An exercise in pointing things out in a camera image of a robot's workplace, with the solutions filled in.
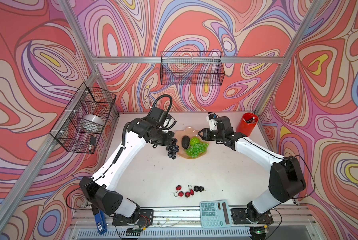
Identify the green grape bunch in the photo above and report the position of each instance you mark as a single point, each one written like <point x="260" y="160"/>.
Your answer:
<point x="196" y="150"/>

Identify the teal calculator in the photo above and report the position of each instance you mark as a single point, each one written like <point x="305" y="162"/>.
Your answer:
<point x="215" y="214"/>

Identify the red cup holder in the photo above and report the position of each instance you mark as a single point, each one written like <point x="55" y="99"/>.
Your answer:
<point x="247" y="124"/>

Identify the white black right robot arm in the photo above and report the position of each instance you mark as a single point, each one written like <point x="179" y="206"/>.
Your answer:
<point x="286" y="179"/>

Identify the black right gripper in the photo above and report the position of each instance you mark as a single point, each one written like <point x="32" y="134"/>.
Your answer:
<point x="205" y="134"/>

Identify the black berries pair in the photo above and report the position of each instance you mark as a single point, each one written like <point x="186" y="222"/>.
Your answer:
<point x="199" y="189"/>

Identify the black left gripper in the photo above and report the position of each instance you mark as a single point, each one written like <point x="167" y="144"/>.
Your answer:
<point x="169" y="138"/>

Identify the black wire basket back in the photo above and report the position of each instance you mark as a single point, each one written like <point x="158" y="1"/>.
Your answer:
<point x="192" y="68"/>

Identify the pink scalloped fruit bowl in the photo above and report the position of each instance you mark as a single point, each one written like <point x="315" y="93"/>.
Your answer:
<point x="187" y="132"/>

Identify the dark avocado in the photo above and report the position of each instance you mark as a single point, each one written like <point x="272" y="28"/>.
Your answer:
<point x="185" y="142"/>

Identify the red cherries cluster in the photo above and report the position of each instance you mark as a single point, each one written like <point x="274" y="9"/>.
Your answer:
<point x="181" y="193"/>

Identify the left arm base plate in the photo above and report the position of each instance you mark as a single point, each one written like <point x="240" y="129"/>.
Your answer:
<point x="141" y="218"/>

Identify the black grape bunch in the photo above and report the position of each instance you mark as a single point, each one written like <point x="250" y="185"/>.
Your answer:
<point x="173" y="149"/>

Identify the silver tape roll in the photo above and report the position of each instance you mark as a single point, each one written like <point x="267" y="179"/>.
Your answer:
<point x="94" y="119"/>

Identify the black wire basket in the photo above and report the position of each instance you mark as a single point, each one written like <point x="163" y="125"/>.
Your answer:
<point x="192" y="68"/>
<point x="71" y="131"/>

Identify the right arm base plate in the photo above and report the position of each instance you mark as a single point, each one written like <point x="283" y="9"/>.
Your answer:
<point x="244" y="216"/>

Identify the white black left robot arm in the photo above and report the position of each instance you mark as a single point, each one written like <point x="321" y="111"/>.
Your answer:
<point x="100" y="189"/>

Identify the blue black handheld tool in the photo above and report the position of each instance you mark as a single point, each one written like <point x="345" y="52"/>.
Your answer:
<point x="100" y="220"/>

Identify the green bumpy round fruit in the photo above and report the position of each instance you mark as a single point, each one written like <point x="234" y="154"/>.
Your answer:
<point x="194" y="141"/>

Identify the black wire basket left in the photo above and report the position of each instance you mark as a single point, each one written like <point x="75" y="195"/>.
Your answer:
<point x="71" y="131"/>

